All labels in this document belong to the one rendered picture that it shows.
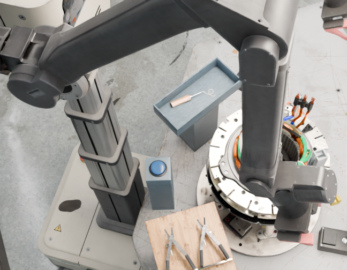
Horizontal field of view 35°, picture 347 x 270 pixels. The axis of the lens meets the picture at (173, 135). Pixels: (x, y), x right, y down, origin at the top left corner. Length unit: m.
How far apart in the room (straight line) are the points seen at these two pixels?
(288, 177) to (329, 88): 1.08
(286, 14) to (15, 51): 0.41
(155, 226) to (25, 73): 0.75
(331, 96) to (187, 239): 0.81
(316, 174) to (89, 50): 0.43
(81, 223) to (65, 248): 0.12
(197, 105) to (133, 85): 1.28
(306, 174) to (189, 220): 0.58
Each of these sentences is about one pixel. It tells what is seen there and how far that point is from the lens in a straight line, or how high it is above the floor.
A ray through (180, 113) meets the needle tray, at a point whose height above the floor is 1.03.
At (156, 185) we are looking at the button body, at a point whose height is 0.99.
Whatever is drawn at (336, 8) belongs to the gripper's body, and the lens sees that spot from 1.31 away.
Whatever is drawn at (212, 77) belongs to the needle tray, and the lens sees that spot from 1.69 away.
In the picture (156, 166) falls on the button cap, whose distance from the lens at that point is 1.54.
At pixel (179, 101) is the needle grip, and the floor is 1.04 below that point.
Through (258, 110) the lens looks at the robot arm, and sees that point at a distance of 0.74.
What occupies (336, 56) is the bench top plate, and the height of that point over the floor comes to 0.78.
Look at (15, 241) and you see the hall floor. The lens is 2.68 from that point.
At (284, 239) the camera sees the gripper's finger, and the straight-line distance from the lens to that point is 1.08.
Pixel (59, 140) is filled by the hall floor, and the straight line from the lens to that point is 2.81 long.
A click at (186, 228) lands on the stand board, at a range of 1.46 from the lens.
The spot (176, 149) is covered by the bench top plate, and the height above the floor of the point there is 0.78.
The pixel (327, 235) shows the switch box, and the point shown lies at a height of 0.84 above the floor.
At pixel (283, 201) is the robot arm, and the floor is 1.53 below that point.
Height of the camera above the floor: 2.46
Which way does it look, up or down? 64 degrees down
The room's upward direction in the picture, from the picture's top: 5 degrees counter-clockwise
